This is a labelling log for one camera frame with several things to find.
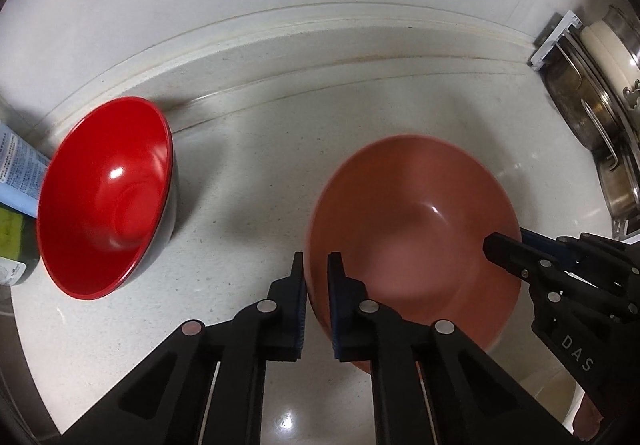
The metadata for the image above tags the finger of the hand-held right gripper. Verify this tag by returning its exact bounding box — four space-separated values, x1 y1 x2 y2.
520 226 577 272
483 232 556 283

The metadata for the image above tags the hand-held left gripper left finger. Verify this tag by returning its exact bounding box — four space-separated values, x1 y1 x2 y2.
60 251 307 445

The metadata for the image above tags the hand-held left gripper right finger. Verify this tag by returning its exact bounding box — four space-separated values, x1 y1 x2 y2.
326 251 576 445

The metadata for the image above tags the pink bowl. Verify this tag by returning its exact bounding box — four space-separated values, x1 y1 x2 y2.
305 134 522 374

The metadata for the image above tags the person's right hand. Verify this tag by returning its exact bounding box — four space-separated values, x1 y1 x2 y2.
572 391 604 442

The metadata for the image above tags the white pot with lid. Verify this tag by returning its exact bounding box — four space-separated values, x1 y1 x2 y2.
580 5 640 128

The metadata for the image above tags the white rack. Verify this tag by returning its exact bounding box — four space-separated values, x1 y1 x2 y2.
530 12 584 71

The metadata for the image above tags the red and black bowl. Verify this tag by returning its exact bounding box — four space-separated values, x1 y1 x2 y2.
37 96 176 300

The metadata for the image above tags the green dish soap bottle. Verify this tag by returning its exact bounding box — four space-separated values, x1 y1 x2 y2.
0 204 41 287

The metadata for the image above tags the white pump bottle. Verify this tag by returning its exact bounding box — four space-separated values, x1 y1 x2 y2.
0 121 53 219

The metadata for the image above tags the steel pot with handle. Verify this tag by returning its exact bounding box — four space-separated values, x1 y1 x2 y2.
544 39 622 172

